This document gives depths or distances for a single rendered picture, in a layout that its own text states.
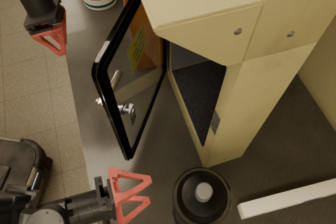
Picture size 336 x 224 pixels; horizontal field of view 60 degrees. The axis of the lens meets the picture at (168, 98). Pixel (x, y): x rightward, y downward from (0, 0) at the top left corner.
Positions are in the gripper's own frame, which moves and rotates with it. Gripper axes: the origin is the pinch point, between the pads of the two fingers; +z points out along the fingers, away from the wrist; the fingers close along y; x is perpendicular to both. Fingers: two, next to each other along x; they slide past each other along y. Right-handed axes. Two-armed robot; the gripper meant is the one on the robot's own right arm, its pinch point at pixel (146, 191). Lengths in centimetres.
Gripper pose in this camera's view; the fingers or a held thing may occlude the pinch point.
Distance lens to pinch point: 60.0
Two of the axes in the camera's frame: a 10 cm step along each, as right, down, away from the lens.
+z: 9.5, -1.8, 2.7
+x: -3.1, -7.3, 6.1
